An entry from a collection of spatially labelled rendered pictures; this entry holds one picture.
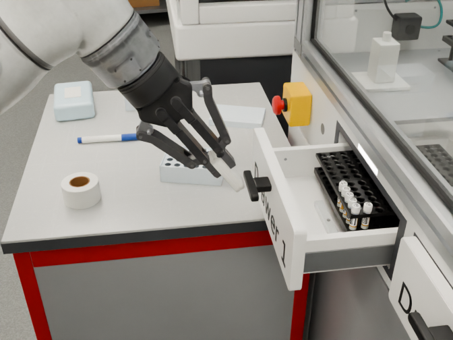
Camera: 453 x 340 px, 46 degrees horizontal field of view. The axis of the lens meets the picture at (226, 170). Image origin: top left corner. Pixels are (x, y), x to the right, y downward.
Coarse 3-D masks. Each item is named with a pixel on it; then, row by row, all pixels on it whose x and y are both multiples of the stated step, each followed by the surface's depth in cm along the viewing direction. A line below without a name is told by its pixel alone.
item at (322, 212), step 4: (316, 200) 88; (320, 200) 88; (316, 204) 87; (320, 204) 87; (324, 204) 87; (316, 208) 87; (320, 208) 86; (324, 208) 86; (320, 212) 85; (324, 212) 85; (328, 212) 85; (320, 216) 85; (324, 216) 84; (328, 216) 84; (324, 220) 83; (328, 220) 83; (324, 224) 83; (328, 224) 83; (332, 224) 83; (324, 228) 83; (328, 228) 82; (332, 228) 82; (328, 232) 81; (332, 232) 81; (336, 232) 81
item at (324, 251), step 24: (336, 144) 94; (288, 168) 95; (312, 168) 95; (312, 192) 92; (312, 216) 86; (312, 240) 72; (336, 240) 73; (360, 240) 74; (384, 240) 74; (312, 264) 74; (336, 264) 75; (360, 264) 76; (384, 264) 77
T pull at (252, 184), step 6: (246, 174) 83; (246, 180) 82; (252, 180) 81; (258, 180) 82; (264, 180) 82; (252, 186) 80; (258, 186) 80; (264, 186) 80; (270, 186) 80; (252, 192) 79; (252, 198) 78; (258, 198) 78
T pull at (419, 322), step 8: (416, 312) 59; (416, 320) 58; (416, 328) 58; (424, 328) 57; (432, 328) 57; (440, 328) 57; (448, 328) 57; (424, 336) 56; (432, 336) 56; (440, 336) 56; (448, 336) 56
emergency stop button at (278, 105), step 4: (276, 96) 111; (272, 100) 112; (276, 100) 110; (280, 100) 110; (272, 104) 112; (276, 104) 110; (280, 104) 110; (272, 108) 112; (276, 108) 110; (280, 108) 110; (276, 112) 111; (280, 112) 111
